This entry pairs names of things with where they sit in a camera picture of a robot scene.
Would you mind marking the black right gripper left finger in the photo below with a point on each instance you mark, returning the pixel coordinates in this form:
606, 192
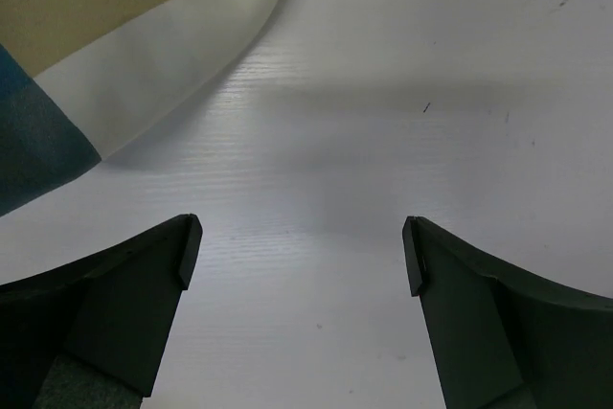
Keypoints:
92, 333

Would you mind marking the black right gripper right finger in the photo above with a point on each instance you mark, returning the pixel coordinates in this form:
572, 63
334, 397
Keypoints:
503, 337

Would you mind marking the blue beige striped placemat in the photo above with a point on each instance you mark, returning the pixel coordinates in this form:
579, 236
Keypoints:
80, 79

